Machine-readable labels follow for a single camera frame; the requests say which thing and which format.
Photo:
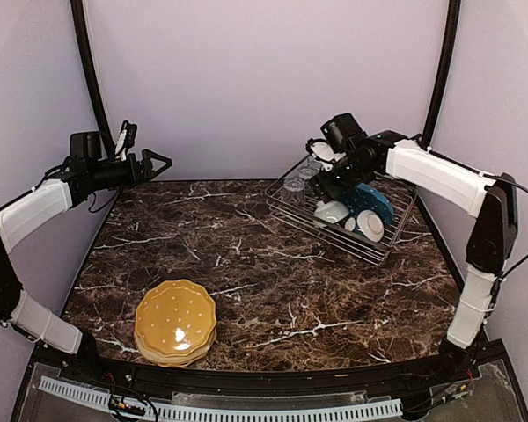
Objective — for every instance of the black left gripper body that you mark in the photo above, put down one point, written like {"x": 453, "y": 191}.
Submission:
{"x": 119, "y": 178}

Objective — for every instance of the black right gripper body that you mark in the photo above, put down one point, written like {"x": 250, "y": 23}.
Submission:
{"x": 347, "y": 177}

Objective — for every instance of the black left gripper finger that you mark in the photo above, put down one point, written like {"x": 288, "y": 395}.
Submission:
{"x": 147, "y": 172}
{"x": 154, "y": 159}

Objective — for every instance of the blue dotted plate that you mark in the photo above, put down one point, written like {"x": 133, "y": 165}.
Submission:
{"x": 363, "y": 197}

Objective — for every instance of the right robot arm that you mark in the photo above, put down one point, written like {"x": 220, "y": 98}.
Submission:
{"x": 490, "y": 202}

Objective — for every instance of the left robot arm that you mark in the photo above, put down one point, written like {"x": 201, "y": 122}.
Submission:
{"x": 35, "y": 235}

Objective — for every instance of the pale green ribbed bowl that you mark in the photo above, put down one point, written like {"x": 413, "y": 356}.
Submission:
{"x": 331, "y": 212}

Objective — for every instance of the clear glass cup far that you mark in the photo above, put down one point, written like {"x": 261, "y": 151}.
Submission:
{"x": 306, "y": 172}

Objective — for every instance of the clear glass cup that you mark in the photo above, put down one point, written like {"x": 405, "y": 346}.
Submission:
{"x": 306, "y": 172}
{"x": 293, "y": 190}

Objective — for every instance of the white blue bowl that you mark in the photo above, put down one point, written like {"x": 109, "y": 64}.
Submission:
{"x": 370, "y": 225}

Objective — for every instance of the small white cup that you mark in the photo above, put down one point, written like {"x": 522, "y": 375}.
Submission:
{"x": 350, "y": 224}

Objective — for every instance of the clear glass cup near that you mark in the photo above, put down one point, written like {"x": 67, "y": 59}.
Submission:
{"x": 293, "y": 190}

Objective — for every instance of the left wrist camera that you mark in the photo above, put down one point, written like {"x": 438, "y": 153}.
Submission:
{"x": 126, "y": 140}

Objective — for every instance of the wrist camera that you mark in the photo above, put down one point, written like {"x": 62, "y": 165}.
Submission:
{"x": 126, "y": 140}
{"x": 338, "y": 135}

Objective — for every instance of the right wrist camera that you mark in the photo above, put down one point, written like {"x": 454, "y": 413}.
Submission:
{"x": 338, "y": 135}

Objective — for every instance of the metal wire dish rack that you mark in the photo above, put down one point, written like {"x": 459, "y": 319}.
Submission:
{"x": 299, "y": 214}

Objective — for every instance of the black left corner post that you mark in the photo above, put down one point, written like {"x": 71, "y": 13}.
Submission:
{"x": 90, "y": 76}

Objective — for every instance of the black corner post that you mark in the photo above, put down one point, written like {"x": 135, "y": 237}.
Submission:
{"x": 90, "y": 76}
{"x": 442, "y": 72}

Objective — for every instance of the black right corner post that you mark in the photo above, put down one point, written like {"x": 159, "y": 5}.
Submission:
{"x": 442, "y": 72}

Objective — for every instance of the white slotted cable duct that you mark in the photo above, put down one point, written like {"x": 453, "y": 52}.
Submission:
{"x": 203, "y": 407}

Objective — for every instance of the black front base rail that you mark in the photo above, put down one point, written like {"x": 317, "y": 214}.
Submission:
{"x": 409, "y": 380}

